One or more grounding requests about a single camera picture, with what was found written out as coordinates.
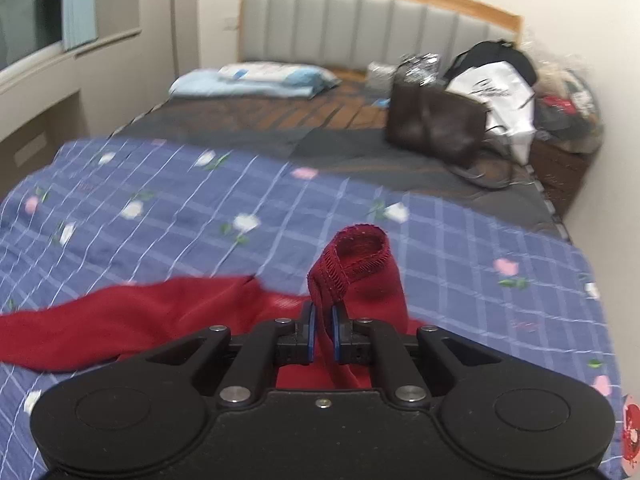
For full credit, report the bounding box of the red knit sweater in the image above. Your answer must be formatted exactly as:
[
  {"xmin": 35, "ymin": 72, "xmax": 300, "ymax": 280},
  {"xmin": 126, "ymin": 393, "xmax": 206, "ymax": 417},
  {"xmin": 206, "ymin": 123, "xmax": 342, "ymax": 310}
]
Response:
[{"xmin": 1, "ymin": 224, "xmax": 420, "ymax": 389}]

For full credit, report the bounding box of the clear bag of clothes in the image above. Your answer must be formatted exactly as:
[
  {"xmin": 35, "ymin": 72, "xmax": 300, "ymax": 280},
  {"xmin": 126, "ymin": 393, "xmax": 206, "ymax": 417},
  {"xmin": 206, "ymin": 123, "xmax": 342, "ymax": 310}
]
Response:
[{"xmin": 534, "ymin": 63, "xmax": 604, "ymax": 155}]

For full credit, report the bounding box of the dark brown leather handbag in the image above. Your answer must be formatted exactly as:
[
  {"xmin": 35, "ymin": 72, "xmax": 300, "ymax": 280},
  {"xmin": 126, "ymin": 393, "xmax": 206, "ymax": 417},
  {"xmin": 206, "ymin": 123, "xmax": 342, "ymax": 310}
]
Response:
[{"xmin": 384, "ymin": 65, "xmax": 487, "ymax": 168}]

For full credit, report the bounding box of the blue floral checked quilt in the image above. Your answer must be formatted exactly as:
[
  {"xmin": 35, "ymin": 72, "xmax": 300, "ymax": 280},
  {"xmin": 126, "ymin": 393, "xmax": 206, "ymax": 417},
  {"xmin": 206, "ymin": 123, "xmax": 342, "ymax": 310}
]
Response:
[{"xmin": 0, "ymin": 138, "xmax": 624, "ymax": 480}]

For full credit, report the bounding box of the brown bamboo sleeping mat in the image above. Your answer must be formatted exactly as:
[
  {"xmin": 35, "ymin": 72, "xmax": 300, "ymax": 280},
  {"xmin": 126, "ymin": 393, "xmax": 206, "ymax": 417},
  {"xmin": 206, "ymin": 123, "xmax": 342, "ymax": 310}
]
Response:
[{"xmin": 174, "ymin": 69, "xmax": 396, "ymax": 136}]

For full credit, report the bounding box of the light blue folded pillow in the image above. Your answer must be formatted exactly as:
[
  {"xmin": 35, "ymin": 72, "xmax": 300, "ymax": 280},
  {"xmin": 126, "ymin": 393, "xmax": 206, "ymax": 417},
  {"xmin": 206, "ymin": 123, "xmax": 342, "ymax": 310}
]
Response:
[{"xmin": 169, "ymin": 62, "xmax": 342, "ymax": 100}]

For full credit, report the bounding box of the dark wooden nightstand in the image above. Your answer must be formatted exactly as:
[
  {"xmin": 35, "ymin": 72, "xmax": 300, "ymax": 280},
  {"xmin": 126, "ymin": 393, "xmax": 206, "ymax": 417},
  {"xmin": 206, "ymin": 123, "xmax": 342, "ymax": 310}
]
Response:
[{"xmin": 529, "ymin": 140, "xmax": 593, "ymax": 218}]

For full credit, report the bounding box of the silver foil package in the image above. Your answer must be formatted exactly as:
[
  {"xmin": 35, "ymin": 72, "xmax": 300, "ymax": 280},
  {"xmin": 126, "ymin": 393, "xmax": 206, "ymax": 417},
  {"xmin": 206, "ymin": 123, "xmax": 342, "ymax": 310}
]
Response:
[{"xmin": 397, "ymin": 53, "xmax": 440, "ymax": 86}]

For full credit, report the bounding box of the white tote bag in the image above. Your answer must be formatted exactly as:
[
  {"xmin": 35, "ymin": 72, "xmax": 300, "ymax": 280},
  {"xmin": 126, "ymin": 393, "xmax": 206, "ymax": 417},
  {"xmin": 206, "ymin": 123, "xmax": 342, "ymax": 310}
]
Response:
[{"xmin": 446, "ymin": 62, "xmax": 536, "ymax": 165}]

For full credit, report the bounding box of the red white round object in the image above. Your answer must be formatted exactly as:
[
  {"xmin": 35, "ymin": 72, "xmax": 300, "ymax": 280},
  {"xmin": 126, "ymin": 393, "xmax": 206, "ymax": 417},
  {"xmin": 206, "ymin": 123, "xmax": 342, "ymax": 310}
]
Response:
[{"xmin": 622, "ymin": 394, "xmax": 640, "ymax": 478}]

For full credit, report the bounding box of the grey padded wooden headboard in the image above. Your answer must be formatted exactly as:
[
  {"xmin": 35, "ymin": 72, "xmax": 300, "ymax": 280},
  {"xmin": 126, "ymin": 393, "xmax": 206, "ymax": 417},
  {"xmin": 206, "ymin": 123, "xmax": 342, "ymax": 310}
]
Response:
[{"xmin": 238, "ymin": 0, "xmax": 523, "ymax": 77}]

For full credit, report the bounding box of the black backpack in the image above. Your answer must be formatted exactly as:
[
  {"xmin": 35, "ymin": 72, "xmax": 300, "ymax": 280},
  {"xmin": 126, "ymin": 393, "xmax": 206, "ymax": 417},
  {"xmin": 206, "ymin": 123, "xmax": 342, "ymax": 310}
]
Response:
[{"xmin": 442, "ymin": 40, "xmax": 538, "ymax": 87}]

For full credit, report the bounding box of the light blue curtain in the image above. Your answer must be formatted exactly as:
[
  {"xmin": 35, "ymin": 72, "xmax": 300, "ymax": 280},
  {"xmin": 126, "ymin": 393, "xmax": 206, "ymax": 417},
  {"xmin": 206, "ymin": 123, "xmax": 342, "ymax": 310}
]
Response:
[{"xmin": 62, "ymin": 0, "xmax": 98, "ymax": 51}]

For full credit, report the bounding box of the window with white frame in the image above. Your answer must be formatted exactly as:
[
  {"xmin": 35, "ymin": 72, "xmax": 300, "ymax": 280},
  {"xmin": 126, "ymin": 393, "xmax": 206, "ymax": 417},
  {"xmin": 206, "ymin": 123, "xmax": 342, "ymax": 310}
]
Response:
[{"xmin": 0, "ymin": 0, "xmax": 62, "ymax": 70}]

